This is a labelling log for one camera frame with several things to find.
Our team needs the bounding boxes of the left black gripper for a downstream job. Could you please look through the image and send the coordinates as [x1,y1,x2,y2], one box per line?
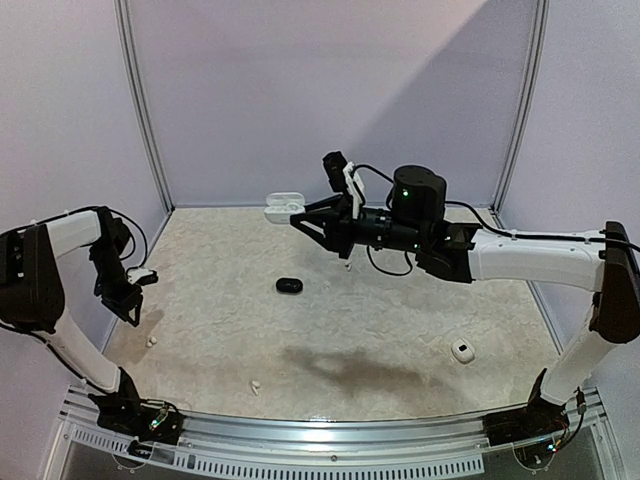
[90,241,144,326]

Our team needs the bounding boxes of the white oval charging case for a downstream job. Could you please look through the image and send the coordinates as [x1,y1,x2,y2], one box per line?
[263,192,306,225]

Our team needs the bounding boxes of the black oval charging case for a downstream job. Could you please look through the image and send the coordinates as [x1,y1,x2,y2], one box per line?
[275,277,304,295]

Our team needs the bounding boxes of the white stem earbud front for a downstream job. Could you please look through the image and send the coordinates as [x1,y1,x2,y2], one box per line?
[250,380,261,396]

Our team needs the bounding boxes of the white case with black window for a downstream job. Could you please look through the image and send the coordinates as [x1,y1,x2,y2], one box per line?
[451,338,475,365]

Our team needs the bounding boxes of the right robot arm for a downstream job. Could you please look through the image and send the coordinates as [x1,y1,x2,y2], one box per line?
[290,164,639,436]

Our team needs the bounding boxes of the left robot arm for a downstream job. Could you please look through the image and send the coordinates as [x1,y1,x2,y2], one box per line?
[1,206,156,434]

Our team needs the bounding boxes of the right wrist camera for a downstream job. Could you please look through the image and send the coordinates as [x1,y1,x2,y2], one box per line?
[323,151,366,220]

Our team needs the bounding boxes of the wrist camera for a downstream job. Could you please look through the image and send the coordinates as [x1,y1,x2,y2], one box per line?
[323,151,366,220]
[126,268,159,287]

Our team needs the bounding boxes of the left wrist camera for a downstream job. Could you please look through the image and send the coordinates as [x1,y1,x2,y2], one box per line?
[126,268,159,287]

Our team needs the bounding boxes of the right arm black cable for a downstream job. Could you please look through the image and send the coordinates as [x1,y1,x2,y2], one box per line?
[352,164,640,451]

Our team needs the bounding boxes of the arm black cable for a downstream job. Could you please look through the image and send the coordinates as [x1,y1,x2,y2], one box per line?
[0,209,149,341]
[352,164,640,451]

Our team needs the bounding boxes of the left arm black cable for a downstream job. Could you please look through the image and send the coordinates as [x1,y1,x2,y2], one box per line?
[0,209,149,341]

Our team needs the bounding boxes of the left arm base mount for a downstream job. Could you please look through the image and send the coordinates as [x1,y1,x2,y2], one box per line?
[89,394,186,445]

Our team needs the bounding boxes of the right aluminium frame post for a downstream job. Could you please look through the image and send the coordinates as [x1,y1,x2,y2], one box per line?
[491,0,549,216]

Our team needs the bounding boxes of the aluminium frame post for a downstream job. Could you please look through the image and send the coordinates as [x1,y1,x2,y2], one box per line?
[114,0,175,214]
[491,0,549,216]

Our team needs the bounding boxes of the aluminium front rail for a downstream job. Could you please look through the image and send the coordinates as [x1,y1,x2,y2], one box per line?
[45,389,624,479]

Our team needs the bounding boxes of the left aluminium frame post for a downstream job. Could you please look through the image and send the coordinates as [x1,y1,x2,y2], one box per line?
[114,0,175,214]

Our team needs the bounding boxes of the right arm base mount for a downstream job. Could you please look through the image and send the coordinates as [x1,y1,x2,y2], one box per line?
[482,397,569,446]

